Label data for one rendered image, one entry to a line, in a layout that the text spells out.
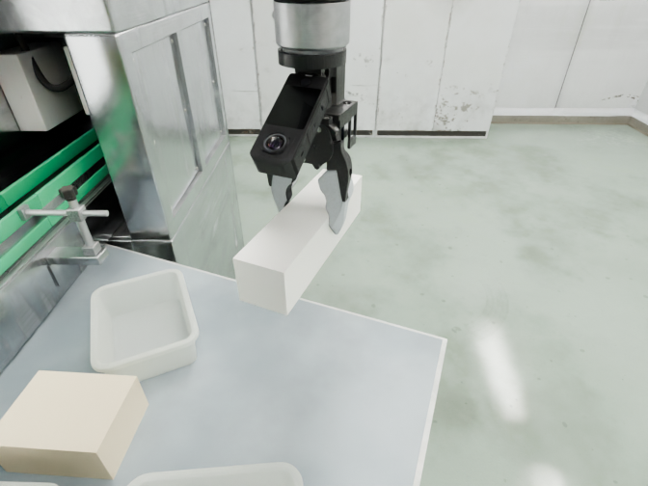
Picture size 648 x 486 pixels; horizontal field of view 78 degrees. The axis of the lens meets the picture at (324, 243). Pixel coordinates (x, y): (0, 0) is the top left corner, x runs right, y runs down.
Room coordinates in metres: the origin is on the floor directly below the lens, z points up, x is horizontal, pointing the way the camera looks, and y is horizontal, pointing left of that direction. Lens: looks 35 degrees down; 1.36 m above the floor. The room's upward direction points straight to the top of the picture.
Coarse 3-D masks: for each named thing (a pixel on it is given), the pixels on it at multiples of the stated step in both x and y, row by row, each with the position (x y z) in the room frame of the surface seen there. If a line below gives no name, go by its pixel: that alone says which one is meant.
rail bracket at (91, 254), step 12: (60, 192) 0.66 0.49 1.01; (72, 192) 0.67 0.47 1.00; (24, 204) 0.68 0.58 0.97; (72, 204) 0.67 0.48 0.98; (24, 216) 0.67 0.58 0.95; (72, 216) 0.66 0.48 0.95; (84, 216) 0.67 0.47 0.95; (84, 228) 0.67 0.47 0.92; (84, 240) 0.67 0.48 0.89; (60, 252) 0.67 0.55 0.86; (72, 252) 0.67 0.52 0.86; (84, 252) 0.66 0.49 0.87; (96, 252) 0.67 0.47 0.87; (108, 252) 0.69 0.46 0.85; (60, 264) 0.66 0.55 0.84; (72, 264) 0.65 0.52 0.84; (84, 264) 0.65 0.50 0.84; (96, 264) 0.65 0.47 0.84; (60, 276) 0.66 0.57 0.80
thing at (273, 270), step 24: (312, 192) 0.48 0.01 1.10; (360, 192) 0.53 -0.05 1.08; (288, 216) 0.42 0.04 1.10; (312, 216) 0.42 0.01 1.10; (264, 240) 0.37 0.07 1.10; (288, 240) 0.37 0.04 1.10; (312, 240) 0.38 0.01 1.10; (336, 240) 0.44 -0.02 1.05; (240, 264) 0.33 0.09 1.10; (264, 264) 0.33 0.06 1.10; (288, 264) 0.33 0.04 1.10; (312, 264) 0.37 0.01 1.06; (240, 288) 0.34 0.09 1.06; (264, 288) 0.32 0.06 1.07; (288, 288) 0.32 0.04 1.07; (288, 312) 0.32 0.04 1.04
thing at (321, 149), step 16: (288, 64) 0.43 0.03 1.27; (304, 64) 0.42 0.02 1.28; (320, 64) 0.42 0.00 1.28; (336, 64) 0.43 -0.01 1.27; (336, 80) 0.47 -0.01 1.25; (336, 96) 0.47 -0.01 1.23; (336, 112) 0.44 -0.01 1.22; (352, 112) 0.47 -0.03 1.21; (320, 128) 0.42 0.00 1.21; (336, 128) 0.42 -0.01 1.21; (320, 144) 0.42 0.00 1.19; (352, 144) 0.48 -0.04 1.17; (304, 160) 0.43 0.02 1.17; (320, 160) 0.42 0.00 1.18
